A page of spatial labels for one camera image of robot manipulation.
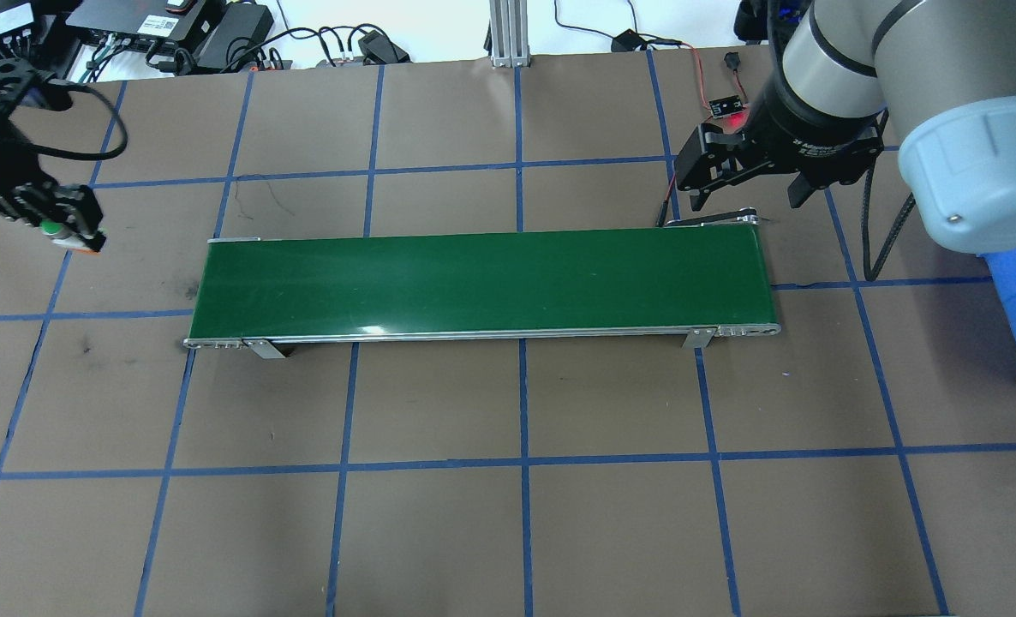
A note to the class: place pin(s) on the green push button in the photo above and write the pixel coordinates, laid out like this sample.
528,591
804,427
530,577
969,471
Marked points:
50,229

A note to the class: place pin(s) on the small black circuit board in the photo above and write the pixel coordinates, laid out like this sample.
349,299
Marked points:
726,107

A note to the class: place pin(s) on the small black power adapter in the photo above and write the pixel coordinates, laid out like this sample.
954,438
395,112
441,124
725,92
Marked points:
626,41

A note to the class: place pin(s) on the black box with white label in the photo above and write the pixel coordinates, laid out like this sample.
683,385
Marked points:
7,21

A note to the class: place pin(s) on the flat black electronics box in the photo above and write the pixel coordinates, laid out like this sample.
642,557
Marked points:
140,21

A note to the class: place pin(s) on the large black power brick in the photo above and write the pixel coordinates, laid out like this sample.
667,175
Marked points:
234,34

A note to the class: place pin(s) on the green belt conveyor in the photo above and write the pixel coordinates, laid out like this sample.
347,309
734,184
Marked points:
474,283

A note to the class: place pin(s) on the small black inline switch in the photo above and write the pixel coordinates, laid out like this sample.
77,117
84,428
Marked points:
732,62

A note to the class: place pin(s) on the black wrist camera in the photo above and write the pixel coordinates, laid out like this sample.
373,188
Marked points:
20,81
756,19

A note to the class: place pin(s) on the aluminium profile post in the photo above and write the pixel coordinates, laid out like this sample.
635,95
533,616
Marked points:
508,34

